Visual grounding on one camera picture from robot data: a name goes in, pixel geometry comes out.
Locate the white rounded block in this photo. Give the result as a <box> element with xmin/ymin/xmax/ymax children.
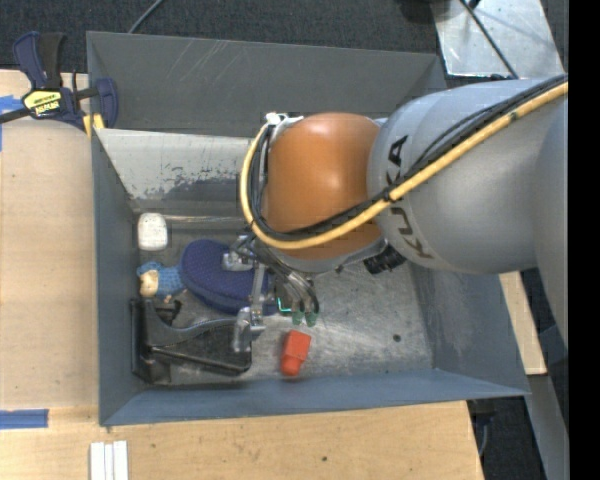
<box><xmin>137</xmin><ymin>212</ymin><xmax>170</xmax><ymax>252</ymax></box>

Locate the blue knitted toy doll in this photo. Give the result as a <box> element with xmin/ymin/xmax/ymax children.
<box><xmin>135</xmin><ymin>261</ymin><xmax>187</xmax><ymax>305</ymax></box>

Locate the black cylinder on white bracket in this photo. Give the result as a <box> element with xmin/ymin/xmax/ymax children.
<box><xmin>362</xmin><ymin>244</ymin><xmax>407</xmax><ymax>276</ymax></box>

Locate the grey metal bin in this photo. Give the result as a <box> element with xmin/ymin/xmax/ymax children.
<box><xmin>85</xmin><ymin>30</ymin><xmax>532</xmax><ymax>427</ymax></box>

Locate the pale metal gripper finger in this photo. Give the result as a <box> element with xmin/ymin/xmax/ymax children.
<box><xmin>231</xmin><ymin>306</ymin><xmax>268</xmax><ymax>354</ymax></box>
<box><xmin>222</xmin><ymin>237</ymin><xmax>259</xmax><ymax>273</ymax></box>

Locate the black hand tool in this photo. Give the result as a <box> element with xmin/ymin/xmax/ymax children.
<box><xmin>129</xmin><ymin>297</ymin><xmax>254</xmax><ymax>386</ymax></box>

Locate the red plastic block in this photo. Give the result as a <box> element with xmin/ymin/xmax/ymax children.
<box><xmin>279</xmin><ymin>329</ymin><xmax>313</xmax><ymax>377</ymax></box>

